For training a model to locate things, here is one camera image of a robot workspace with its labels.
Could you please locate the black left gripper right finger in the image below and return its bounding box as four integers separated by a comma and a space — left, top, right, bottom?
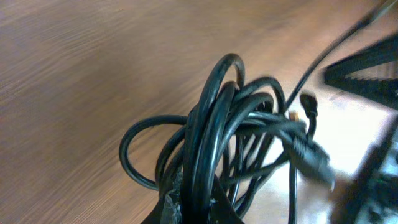
210, 175, 244, 224

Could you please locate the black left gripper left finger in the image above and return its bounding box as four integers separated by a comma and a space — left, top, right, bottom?
141, 174, 183, 224

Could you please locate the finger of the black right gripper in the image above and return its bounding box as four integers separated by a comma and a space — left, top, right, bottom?
323, 34, 397, 110

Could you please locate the thick black cable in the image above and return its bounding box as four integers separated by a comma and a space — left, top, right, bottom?
118, 52, 336, 224

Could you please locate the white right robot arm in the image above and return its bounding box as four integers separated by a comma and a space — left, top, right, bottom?
323, 34, 397, 223

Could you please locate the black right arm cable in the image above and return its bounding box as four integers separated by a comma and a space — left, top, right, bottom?
284, 0, 398, 110

